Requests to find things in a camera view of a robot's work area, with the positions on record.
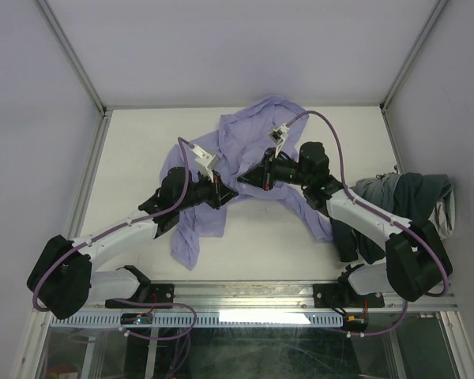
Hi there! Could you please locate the aluminium frame post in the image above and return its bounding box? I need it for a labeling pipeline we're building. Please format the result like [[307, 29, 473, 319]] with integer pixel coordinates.
[[380, 0, 450, 114], [33, 0, 107, 114]]

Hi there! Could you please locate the aluminium left frame post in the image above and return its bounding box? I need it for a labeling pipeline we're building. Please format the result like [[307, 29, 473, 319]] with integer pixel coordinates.
[[33, 0, 107, 114]]

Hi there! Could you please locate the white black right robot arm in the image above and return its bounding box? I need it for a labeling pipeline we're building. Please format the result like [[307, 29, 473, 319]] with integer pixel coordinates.
[[238, 142, 453, 306]]

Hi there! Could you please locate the aluminium mounting rail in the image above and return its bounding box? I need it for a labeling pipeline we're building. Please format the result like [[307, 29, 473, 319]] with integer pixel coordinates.
[[34, 279, 457, 313]]

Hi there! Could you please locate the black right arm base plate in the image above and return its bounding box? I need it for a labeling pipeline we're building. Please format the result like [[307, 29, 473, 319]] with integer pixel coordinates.
[[312, 283, 385, 309]]

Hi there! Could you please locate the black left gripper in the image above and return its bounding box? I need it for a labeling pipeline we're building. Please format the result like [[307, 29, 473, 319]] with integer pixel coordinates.
[[176, 169, 239, 212]]

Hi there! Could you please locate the aluminium right frame post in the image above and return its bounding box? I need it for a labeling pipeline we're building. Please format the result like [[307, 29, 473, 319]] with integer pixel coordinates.
[[380, 0, 450, 114]]

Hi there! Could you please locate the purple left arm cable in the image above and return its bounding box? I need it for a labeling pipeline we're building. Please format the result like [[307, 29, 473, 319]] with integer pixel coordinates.
[[31, 137, 198, 340]]

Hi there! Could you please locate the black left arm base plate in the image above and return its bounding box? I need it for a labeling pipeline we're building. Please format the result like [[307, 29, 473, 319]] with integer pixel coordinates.
[[104, 282, 175, 309]]

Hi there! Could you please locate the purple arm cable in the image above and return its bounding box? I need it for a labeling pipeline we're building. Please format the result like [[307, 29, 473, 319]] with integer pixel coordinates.
[[31, 137, 198, 340], [286, 110, 452, 339]]

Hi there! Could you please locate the dark green grey jacket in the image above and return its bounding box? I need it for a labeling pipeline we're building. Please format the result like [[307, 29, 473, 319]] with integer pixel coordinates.
[[331, 172, 456, 264]]

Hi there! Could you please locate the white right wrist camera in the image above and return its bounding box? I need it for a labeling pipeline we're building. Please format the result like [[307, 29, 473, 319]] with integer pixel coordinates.
[[269, 124, 289, 158]]

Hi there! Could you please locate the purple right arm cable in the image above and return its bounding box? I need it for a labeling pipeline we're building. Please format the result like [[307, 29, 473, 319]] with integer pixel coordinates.
[[286, 110, 452, 339]]

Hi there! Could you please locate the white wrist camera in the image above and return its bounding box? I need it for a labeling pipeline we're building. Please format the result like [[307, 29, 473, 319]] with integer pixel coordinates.
[[190, 144, 220, 181], [269, 124, 289, 158]]

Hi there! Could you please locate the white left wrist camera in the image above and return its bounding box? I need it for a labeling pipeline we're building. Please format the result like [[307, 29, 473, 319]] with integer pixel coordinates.
[[190, 144, 220, 181]]

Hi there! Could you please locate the white slotted cable duct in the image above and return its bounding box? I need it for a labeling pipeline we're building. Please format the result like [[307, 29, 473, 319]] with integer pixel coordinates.
[[51, 310, 343, 328]]

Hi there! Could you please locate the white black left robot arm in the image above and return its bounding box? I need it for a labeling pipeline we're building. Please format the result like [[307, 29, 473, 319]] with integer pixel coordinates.
[[27, 167, 238, 320]]

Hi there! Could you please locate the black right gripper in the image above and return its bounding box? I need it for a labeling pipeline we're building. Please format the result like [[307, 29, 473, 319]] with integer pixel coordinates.
[[237, 147, 310, 192]]

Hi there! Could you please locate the lilac purple jacket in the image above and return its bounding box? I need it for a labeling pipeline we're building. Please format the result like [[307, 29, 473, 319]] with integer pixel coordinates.
[[171, 96, 333, 270]]

